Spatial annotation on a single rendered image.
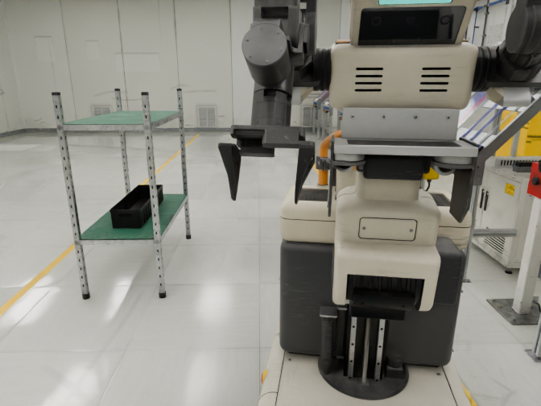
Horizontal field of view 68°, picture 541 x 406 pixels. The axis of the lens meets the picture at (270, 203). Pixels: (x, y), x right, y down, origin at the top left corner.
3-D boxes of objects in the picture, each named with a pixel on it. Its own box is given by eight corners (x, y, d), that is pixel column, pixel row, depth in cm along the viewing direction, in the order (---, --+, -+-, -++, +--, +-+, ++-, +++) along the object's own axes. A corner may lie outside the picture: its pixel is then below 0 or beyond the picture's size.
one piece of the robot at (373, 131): (324, 201, 93) (328, 105, 87) (450, 207, 89) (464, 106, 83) (323, 225, 78) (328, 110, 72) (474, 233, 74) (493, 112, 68)
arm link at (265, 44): (310, 31, 62) (253, 32, 63) (306, -23, 51) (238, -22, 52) (304, 105, 60) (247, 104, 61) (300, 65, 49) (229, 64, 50)
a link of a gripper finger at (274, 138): (311, 200, 52) (315, 130, 54) (256, 196, 53) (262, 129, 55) (312, 208, 59) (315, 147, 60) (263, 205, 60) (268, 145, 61)
